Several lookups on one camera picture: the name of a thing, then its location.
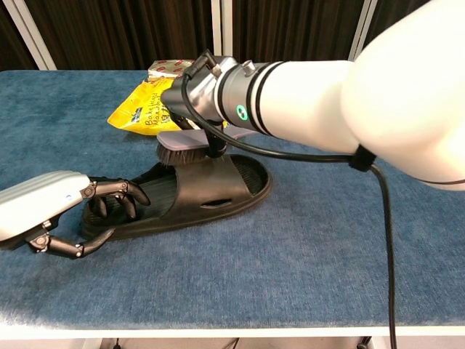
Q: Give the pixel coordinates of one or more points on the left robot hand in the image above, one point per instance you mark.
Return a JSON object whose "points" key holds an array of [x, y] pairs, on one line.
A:
{"points": [[36, 203]]}

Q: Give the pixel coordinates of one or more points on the blue felt table cloth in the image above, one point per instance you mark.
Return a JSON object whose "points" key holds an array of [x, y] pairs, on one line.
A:
{"points": [[254, 261]]}

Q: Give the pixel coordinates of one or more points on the white frame post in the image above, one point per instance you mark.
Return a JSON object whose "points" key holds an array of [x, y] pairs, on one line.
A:
{"points": [[31, 34], [221, 29], [365, 25]]}

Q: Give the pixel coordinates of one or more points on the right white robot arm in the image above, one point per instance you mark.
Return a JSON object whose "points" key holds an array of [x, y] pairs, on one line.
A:
{"points": [[363, 102]]}

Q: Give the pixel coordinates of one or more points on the dark pleated curtain panel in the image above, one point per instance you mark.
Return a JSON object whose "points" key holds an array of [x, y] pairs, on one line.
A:
{"points": [[9, 43], [396, 12], [294, 32], [123, 32]]}

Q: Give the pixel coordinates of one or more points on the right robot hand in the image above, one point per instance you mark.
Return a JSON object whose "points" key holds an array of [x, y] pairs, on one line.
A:
{"points": [[198, 91]]}

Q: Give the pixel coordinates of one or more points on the yellow marshmallow bag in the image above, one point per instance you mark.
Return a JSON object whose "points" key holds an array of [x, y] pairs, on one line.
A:
{"points": [[140, 105]]}

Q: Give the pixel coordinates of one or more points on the dark brown rubber slipper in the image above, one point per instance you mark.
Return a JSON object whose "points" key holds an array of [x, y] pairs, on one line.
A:
{"points": [[218, 189]]}

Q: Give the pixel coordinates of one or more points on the silver red-print packet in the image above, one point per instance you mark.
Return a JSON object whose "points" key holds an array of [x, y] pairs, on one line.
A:
{"points": [[163, 69]]}

